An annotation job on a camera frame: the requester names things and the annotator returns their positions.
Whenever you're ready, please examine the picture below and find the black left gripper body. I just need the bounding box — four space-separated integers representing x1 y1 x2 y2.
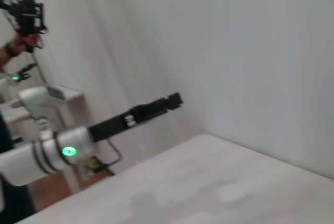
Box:
88 98 171 143

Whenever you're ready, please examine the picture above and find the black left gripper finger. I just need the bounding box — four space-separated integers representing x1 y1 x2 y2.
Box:
166 92 184 110

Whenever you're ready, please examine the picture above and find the person's forearm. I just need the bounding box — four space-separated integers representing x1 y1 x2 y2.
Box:
0 48 13 71

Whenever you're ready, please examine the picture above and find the person's hand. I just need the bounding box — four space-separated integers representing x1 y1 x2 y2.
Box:
14 29 40 53

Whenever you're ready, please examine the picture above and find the white background cabinet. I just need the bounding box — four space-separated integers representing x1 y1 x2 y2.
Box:
0 85 87 191

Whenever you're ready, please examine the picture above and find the white tablecloth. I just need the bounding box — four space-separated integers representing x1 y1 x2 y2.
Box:
15 133 334 224

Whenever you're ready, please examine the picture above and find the black robot torso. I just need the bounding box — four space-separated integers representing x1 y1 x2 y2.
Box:
0 114 37 224

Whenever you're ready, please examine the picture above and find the black wrist watch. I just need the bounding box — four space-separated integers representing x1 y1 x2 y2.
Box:
3 43 19 58

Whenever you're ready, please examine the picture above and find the black handheld controller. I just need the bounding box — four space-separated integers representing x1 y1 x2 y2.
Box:
1 0 50 54

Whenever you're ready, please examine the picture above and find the grey cable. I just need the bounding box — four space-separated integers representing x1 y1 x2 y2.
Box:
107 139 124 168

